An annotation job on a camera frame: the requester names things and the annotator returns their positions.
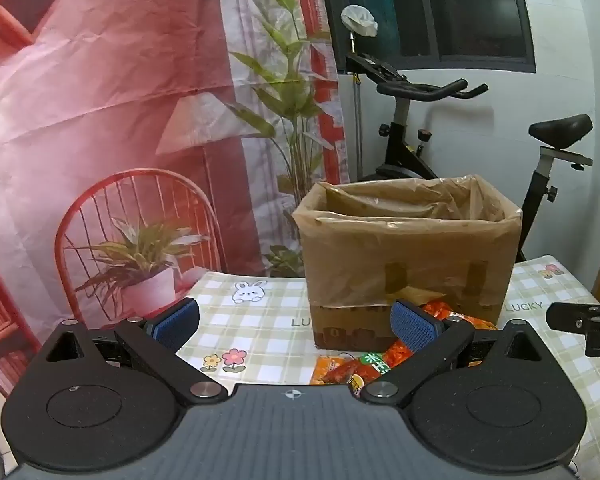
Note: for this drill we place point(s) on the checked cartoon tablecloth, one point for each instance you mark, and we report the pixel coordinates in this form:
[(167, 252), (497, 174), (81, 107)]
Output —
[(260, 322)]

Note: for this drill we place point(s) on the thin metal pole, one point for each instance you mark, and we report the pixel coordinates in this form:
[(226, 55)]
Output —
[(356, 125)]

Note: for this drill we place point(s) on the brown cardboard box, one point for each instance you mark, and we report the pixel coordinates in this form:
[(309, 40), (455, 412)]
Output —
[(405, 265)]

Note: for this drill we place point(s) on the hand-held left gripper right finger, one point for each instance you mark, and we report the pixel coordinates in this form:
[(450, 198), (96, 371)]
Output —
[(414, 327)]

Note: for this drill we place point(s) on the orange snack packet green label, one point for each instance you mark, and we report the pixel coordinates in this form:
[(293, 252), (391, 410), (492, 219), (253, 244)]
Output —
[(380, 360)]

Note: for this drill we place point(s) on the black exercise bike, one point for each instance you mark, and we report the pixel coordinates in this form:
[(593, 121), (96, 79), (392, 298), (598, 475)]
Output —
[(405, 155)]

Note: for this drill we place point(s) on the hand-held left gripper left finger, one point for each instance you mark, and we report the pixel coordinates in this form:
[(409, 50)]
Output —
[(176, 324)]

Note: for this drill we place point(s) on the dark framed window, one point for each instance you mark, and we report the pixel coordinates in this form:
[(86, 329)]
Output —
[(430, 10)]

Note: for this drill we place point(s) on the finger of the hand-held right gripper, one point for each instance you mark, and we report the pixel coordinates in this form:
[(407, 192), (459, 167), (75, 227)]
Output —
[(580, 321)]

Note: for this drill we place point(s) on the white cloth cover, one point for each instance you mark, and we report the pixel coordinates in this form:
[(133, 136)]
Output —
[(359, 20)]

